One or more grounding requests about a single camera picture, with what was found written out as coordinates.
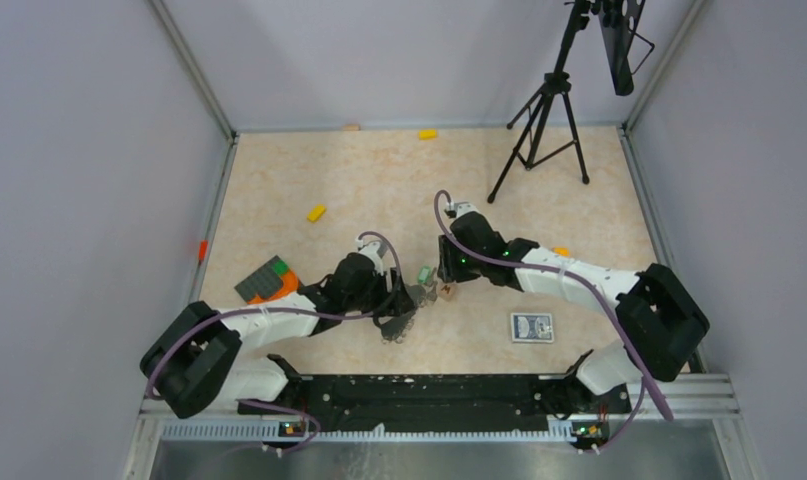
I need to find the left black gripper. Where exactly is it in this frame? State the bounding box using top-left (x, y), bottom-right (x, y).
top-left (345, 267), bottom-right (416, 317)

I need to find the green key tag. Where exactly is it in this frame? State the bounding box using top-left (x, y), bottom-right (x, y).
top-left (417, 266), bottom-right (433, 284)

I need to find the metal key holder plate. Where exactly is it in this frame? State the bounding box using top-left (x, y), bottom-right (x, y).
top-left (372, 284), bottom-right (438, 343)

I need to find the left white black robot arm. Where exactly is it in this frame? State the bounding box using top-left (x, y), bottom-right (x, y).
top-left (139, 252), bottom-right (417, 419)

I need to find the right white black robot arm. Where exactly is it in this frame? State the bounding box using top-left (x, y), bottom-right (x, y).
top-left (437, 203), bottom-right (710, 418)

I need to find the wooden letter cube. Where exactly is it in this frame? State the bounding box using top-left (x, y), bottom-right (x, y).
top-left (437, 283), bottom-right (457, 301)

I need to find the orange plate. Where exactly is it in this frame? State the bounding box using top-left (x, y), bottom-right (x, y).
top-left (247, 271), bottom-right (301, 305)

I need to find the yellow block centre left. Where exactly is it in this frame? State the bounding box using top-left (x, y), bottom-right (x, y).
top-left (307, 204), bottom-right (327, 223)

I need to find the blue playing card deck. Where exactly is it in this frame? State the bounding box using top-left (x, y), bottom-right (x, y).
top-left (510, 313), bottom-right (555, 344)

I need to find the black tripod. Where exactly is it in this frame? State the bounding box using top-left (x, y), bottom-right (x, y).
top-left (487, 1), bottom-right (599, 204)

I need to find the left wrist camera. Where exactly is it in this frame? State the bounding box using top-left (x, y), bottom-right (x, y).
top-left (356, 239), bottom-right (387, 261)

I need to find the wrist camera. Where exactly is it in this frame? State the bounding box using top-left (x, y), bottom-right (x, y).
top-left (444, 202), bottom-right (477, 219)
top-left (356, 239), bottom-right (387, 261)

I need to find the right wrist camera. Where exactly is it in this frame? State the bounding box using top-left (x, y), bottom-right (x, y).
top-left (444, 202), bottom-right (477, 219)

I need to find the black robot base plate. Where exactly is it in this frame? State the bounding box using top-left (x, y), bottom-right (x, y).
top-left (272, 355), bottom-right (632, 433)

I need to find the orange red wall clip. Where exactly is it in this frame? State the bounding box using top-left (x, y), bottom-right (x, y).
top-left (197, 240), bottom-right (209, 262)

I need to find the white slotted cable duct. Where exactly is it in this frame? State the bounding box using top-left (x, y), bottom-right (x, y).
top-left (161, 420), bottom-right (576, 443)

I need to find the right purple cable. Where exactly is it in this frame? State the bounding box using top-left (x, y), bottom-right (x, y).
top-left (433, 190), bottom-right (676, 455)

